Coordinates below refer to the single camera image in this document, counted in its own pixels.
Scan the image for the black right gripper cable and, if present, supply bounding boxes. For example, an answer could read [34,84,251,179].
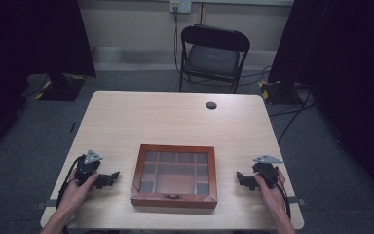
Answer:
[266,167,292,221]

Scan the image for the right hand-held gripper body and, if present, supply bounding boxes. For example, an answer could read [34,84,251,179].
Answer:
[252,154,284,190]

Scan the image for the black folding chair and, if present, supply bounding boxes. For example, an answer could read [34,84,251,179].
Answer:
[178,23,251,95]

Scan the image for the person's left hand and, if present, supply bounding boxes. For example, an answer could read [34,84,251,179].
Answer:
[57,169,100,213]

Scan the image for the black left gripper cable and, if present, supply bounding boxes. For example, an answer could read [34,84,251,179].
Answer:
[56,155,86,209]

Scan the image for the white wall socket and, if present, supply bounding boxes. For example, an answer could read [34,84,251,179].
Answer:
[169,0,193,15]

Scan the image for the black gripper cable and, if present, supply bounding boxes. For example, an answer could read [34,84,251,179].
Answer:
[266,167,292,221]
[56,155,86,209]

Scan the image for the black wall socket cable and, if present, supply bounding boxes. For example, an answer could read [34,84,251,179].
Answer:
[172,5,182,77]

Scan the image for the grey table side bracket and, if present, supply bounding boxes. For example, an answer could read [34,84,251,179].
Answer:
[35,198,58,210]
[286,195,308,207]

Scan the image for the wooden box with glass lid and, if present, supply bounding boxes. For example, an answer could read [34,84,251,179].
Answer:
[130,143,219,210]

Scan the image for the black stand base striped tape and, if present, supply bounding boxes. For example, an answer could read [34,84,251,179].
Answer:
[257,79,307,107]
[33,72,88,102]

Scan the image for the person's right hand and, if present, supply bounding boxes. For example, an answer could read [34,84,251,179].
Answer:
[253,169,288,215]

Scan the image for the black curtain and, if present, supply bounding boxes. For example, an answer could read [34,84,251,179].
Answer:
[267,0,374,213]
[0,0,97,165]

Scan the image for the black floor cables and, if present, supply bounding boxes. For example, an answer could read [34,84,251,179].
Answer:
[240,64,317,144]

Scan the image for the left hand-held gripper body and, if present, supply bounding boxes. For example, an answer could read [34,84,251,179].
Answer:
[74,149,104,187]

